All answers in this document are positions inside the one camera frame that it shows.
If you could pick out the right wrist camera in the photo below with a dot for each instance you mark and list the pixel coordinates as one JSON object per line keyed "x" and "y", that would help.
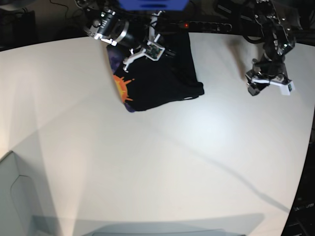
{"x": 154, "y": 52}

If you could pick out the black power strip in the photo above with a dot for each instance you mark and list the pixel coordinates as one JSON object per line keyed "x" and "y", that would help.
{"x": 204, "y": 27}

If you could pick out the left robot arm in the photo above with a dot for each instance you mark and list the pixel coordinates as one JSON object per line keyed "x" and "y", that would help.
{"x": 277, "y": 40}

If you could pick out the blue plastic box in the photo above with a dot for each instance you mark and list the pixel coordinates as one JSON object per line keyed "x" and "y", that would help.
{"x": 142, "y": 5}

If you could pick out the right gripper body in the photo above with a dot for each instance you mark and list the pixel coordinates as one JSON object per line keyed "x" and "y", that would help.
{"x": 152, "y": 38}

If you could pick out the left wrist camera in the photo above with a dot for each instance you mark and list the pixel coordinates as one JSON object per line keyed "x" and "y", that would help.
{"x": 287, "y": 89}

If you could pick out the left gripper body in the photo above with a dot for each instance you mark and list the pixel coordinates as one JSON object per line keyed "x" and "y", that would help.
{"x": 259, "y": 78}

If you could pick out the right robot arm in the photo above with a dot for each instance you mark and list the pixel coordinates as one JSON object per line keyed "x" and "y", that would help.
{"x": 135, "y": 31}

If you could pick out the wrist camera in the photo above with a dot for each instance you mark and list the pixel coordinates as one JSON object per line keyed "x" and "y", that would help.
{"x": 154, "y": 52}
{"x": 287, "y": 89}

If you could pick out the black T-shirt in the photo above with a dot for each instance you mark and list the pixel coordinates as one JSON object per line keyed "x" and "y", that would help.
{"x": 148, "y": 84}

